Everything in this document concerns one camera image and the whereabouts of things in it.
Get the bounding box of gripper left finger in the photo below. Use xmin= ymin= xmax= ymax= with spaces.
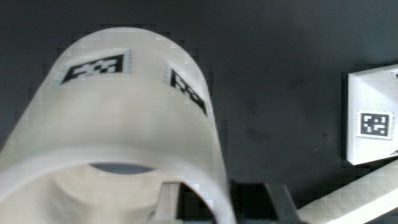
xmin=145 ymin=181 xmax=198 ymax=224

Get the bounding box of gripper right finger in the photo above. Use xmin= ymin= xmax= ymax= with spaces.
xmin=232 ymin=182 xmax=303 ymax=224

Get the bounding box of white lamp shade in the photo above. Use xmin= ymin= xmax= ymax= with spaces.
xmin=0 ymin=27 xmax=237 ymax=224

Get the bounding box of white lamp base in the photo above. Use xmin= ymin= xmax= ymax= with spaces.
xmin=347 ymin=64 xmax=398 ymax=165

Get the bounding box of white U-shaped frame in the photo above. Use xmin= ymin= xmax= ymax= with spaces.
xmin=298 ymin=160 xmax=398 ymax=224

